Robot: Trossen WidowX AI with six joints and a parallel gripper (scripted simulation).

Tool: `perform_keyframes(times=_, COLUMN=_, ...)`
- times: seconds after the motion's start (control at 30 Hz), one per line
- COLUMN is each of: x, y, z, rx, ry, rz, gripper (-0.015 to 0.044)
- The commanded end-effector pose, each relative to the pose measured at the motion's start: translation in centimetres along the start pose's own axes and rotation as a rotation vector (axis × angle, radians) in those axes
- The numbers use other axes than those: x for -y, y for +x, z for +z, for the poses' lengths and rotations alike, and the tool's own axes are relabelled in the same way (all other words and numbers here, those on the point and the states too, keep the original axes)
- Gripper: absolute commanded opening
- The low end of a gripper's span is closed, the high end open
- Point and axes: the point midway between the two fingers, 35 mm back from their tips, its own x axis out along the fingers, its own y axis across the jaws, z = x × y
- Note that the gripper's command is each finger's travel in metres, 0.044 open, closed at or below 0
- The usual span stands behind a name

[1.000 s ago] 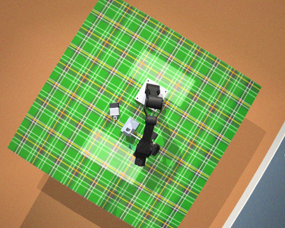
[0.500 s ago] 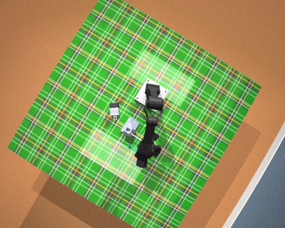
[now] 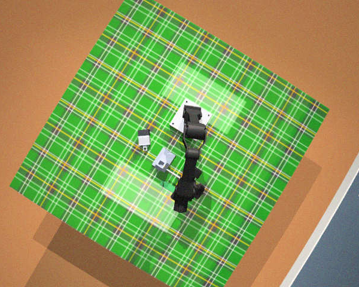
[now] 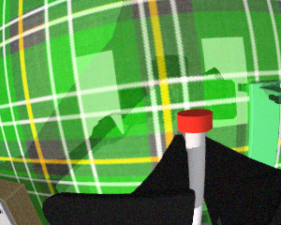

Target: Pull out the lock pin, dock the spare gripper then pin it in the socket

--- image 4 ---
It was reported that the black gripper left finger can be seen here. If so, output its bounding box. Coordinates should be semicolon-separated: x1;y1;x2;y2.
42;134;196;225

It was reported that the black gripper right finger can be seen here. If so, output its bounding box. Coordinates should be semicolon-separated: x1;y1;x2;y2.
203;136;281;225

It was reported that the grey pin with red handle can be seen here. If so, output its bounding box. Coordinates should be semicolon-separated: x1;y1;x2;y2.
177;110;213;225

